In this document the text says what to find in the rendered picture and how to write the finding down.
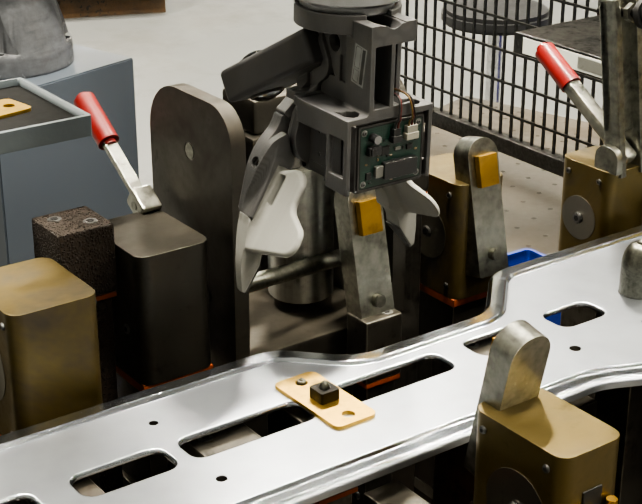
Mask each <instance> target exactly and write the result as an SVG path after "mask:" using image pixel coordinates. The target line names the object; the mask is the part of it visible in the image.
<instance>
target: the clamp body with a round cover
mask: <svg viewBox="0 0 642 504"><path fill-rule="evenodd" d="M96 304H97V300H96V295H95V290H94V289H93V288H92V287H90V286H89V285H88V284H86V283H85V282H83V281H82V280H81V279H79V278H78V277H76V276H75V275H74V274H72V273H71V272H70V271H68V270H67V269H65V268H64V267H63V266H61V265H60V264H59V263H57V262H56V261H54V260H53V259H51V258H44V257H42V258H34V259H31V260H27V261H23V262H19V263H15V264H11V265H7V266H3V267H0V436H1V435H5V434H8V433H11V432H14V431H17V430H20V429H23V428H27V427H30V426H33V425H36V424H39V423H42V422H45V421H48V420H52V419H55V418H58V417H61V416H64V415H67V414H70V413H74V412H77V411H80V410H83V409H86V408H89V407H92V406H95V405H99V404H102V403H103V400H102V385H101V370H100V355H99V340H98V325H97V310H96Z"/></svg>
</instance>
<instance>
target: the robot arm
mask: <svg viewBox="0 0 642 504"><path fill-rule="evenodd" d="M401 11H402V2H401V0H294V18H293V20H294V22H295V23H296V24H297V25H299V26H300V27H303V29H301V30H299V31H297V32H295V33H293V34H291V35H289V36H287V37H285V38H283V39H282V40H280V41H278V42H276V43H274V44H272V45H270V46H268V47H266V48H264V49H262V50H256V51H253V52H250V53H249V54H247V55H246V56H245V57H244V58H243V59H242V60H240V61H239V62H238V63H236V64H234V65H232V66H230V67H228V68H226V69H224V70H223V71H222V72H221V79H222V82H223V85H224V88H225V92H226V95H227V98H228V100H229V101H230V102H237V101H242V100H246V99H251V100H255V101H261V102H263V101H269V100H272V99H274V98H276V97H277V96H278V95H279V94H280V93H281V92H282V91H284V89H286V97H285V98H284V99H283V100H282V102H281V103H280V104H279V105H278V106H277V107H276V111H277V112H274V114H273V117H272V120H271V122H270V124H269V126H268V127H267V128H266V130H265V131H264V132H263V133H262V135H261V136H260V138H259V139H258V141H257V142H256V144H255V146H254V148H253V150H252V152H251V154H250V157H249V159H248V162H247V166H246V170H245V175H244V180H243V185H242V190H241V195H240V200H239V205H238V207H239V211H240V214H239V219H238V225H237V234H236V254H235V265H236V283H237V288H238V289H239V290H240V291H241V292H243V293H245V294H247V292H248V290H249V288H250V286H251V284H252V282H253V281H254V279H255V277H256V275H257V273H258V271H259V269H260V267H261V266H260V262H261V256H262V255H268V256H275V257H282V258H289V257H291V256H293V255H294V254H295V253H296V252H297V250H298V249H299V247H300V245H301V243H302V240H303V235H304V232H303V229H302V226H301V224H300V222H299V219H298V217H297V207H298V205H299V202H300V200H301V198H302V196H303V194H304V192H305V189H306V184H307V179H306V176H305V174H304V173H303V172H302V171H300V170H295V169H294V170H292V167H293V164H294V160H295V157H296V158H298V159H300V163H299V164H300V165H301V166H302V167H304V168H306V169H308V170H312V171H314V172H316V173H318V174H320V175H322V176H323V177H324V181H326V184H325V186H326V187H328V188H330V189H332V190H334V191H336V192H337V193H339V194H341V195H343V196H345V197H347V196H349V191H350V192H352V193H354V194H359V193H363V192H367V191H371V190H375V193H376V201H377V202H378V203H379V204H381V205H382V206H383V207H384V209H385V212H386V219H387V221H386V223H387V224H388V225H389V227H390V228H391V229H392V230H393V231H394V232H395V233H396V234H397V235H398V237H399V238H400V239H401V240H402V241H403V242H404V243H405V244H406V245H407V246H409V247H411V246H412V245H413V244H414V240H415V231H416V214H421V215H427V216H432V217H438V216H439V214H440V209H439V207H438V205H437V203H436V202H435V200H434V199H433V198H432V197H431V196H430V195H428V194H427V193H426V192H425V191H423V190H422V189H421V188H420V187H418V186H417V185H416V184H415V183H413V182H412V181H411V180H414V179H418V178H419V177H421V175H423V176H425V177H426V176H429V167H430V149H431V130H432V112H433V103H431V102H429V101H427V100H424V99H422V98H420V97H417V96H415V95H413V94H410V93H408V92H406V91H403V90H401V89H400V73H401V50H402V43H405V42H410V41H415V40H416V34H417V20H416V19H414V18H411V17H408V16H405V15H403V14H401ZM73 61H74V49H73V40H72V36H71V34H70V33H69V32H68V29H67V25H66V22H65V20H64V17H63V14H62V12H61V9H60V7H59V4H58V2H57V0H0V81H2V80H7V79H13V78H19V77H21V78H24V79H26V78H32V77H38V76H43V75H47V74H50V73H54V72H57V71H59V70H62V69H64V68H66V67H68V66H69V65H71V64H72V63H73ZM296 83H297V86H293V87H290V86H292V85H294V84H296ZM424 123H425V133H424ZM423 133H424V152H423ZM422 152H423V157H422ZM294 156H295V157H294Z"/></svg>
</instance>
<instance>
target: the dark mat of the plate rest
mask: <svg viewBox="0 0 642 504"><path fill-rule="evenodd" d="M2 99H12V100H15V101H18V102H21V103H23V104H26V105H29V106H31V111H29V112H26V113H22V114H18V115H14V116H11V117H7V118H3V119H0V132H1V131H6V130H11V129H16V128H21V127H26V126H31V125H36V124H41V123H46V122H51V121H56V120H61V119H66V118H71V117H76V116H75V115H73V114H71V113H69V112H67V111H66V110H64V109H62V108H60V107H58V106H56V105H55V104H53V103H51V102H49V101H47V100H45V99H43V98H42V97H40V96H38V95H36V94H34V93H32V92H31V91H29V90H27V89H25V88H23V87H21V86H20V85H18V86H12V87H7V88H1V89H0V100H2Z"/></svg>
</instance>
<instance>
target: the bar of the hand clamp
mask: <svg viewBox="0 0 642 504"><path fill-rule="evenodd" d="M596 12H597V15H598V16H600V40H601V67H602V94H603V121H604V145H606V144H610V145H613V146H616V147H617V148H618V149H619V150H620V151H621V153H622V156H623V167H622V175H619V178H625V177H626V148H625V139H626V140H627V141H628V143H629V144H630V145H631V147H632V148H633V149H635V151H636V154H637V155H636V157H635V158H634V160H633V161H632V162H631V164H634V165H637V166H639V172H640V173H642V0H599V7H598V8H597V11H596Z"/></svg>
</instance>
